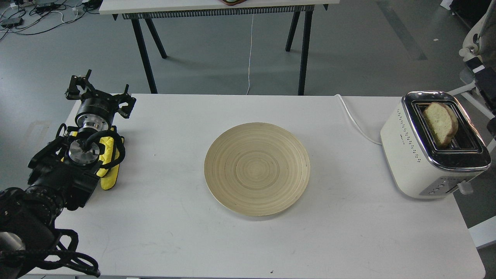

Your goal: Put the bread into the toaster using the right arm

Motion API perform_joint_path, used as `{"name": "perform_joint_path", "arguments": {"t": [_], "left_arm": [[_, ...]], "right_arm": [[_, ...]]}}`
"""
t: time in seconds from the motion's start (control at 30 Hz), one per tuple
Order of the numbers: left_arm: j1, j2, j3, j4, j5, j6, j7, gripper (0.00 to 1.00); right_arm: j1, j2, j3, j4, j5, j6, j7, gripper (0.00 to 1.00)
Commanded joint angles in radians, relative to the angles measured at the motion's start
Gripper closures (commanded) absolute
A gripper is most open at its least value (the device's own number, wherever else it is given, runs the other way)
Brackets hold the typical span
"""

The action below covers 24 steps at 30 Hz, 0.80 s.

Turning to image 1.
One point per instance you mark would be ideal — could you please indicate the round bamboo plate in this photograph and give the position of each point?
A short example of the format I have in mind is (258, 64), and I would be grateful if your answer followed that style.
(257, 169)

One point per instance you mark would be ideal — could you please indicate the yellow cloth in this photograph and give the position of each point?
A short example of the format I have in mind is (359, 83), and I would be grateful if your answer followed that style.
(97, 154)

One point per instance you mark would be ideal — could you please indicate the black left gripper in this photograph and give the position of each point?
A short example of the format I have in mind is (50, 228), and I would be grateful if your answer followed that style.
(98, 107)

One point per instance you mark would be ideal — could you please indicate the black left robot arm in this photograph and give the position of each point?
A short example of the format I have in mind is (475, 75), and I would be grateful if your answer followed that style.
(64, 175)

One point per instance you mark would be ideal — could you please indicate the white office chair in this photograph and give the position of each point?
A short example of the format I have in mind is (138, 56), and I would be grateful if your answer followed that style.
(479, 42)

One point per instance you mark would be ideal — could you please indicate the brown object on background table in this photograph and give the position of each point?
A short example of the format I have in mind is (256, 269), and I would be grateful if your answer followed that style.
(232, 2)

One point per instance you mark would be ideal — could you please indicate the white background table black legs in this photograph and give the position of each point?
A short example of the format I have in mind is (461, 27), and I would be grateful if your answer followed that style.
(147, 10)

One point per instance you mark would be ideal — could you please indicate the slice of bread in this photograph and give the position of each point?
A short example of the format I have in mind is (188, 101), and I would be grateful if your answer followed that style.
(442, 123)

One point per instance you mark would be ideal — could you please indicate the white chrome toaster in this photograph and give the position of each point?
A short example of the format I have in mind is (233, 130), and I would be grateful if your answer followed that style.
(422, 167)

